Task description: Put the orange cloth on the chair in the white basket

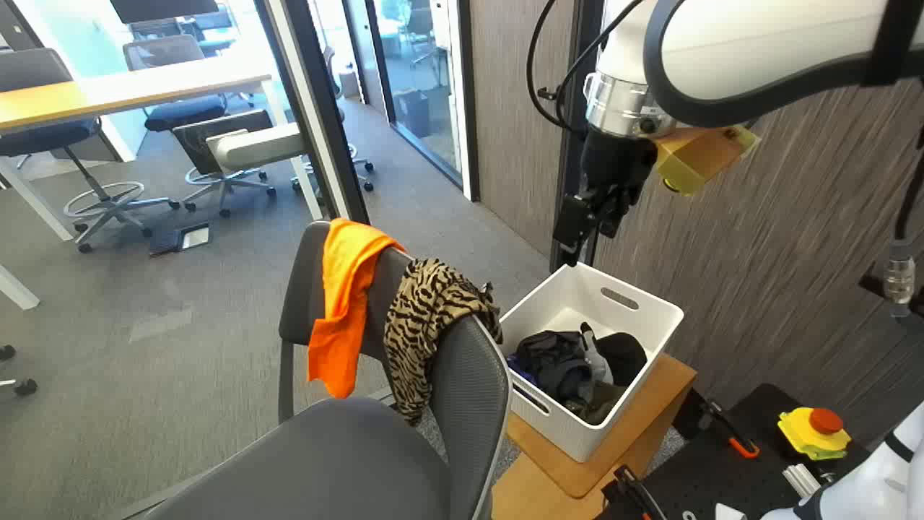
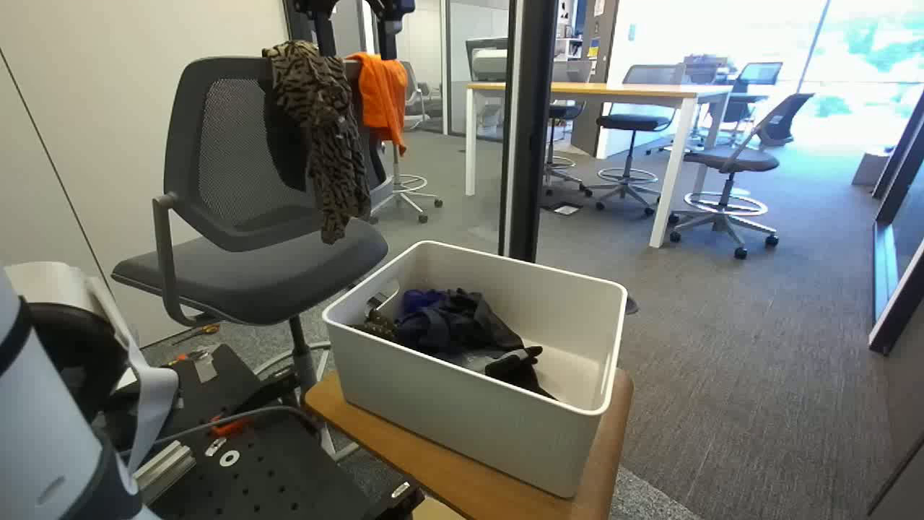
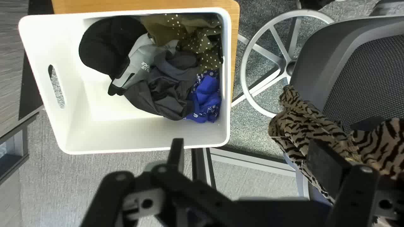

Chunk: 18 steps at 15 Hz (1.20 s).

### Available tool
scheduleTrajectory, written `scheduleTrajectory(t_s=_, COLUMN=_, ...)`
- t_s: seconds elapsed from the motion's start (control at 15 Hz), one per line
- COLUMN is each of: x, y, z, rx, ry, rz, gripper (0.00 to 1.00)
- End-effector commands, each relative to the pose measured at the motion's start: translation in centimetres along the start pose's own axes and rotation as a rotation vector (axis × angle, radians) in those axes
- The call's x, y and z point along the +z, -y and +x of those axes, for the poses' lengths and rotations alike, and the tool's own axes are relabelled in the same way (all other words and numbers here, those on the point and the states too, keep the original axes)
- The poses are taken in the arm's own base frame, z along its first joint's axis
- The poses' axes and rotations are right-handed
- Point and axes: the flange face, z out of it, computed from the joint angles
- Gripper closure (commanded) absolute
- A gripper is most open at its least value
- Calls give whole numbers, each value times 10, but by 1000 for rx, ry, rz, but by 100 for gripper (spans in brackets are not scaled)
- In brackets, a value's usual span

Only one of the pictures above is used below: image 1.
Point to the black orange tool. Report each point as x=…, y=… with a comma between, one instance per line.
x=737, y=441

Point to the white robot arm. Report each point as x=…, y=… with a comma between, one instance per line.
x=699, y=65

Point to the yellow wrist camera box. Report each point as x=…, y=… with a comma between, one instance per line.
x=689, y=159

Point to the black door frame post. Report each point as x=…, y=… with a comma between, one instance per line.
x=314, y=104

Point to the orange cloth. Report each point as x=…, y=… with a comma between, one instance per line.
x=347, y=273

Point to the grey office chair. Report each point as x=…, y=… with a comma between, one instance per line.
x=360, y=457

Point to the yellow red emergency stop button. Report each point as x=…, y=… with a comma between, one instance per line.
x=815, y=431

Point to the dark clothes in basket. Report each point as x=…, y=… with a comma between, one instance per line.
x=580, y=368

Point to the wooden long desk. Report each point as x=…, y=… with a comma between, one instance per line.
x=126, y=90

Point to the leopard print cloth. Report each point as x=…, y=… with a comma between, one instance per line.
x=428, y=302

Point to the white plastic basket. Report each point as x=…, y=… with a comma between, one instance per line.
x=564, y=302

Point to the grey beige chair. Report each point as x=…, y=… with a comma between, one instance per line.
x=232, y=152

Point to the wooden box stand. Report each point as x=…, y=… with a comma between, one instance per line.
x=545, y=484

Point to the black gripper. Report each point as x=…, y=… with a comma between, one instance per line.
x=613, y=178

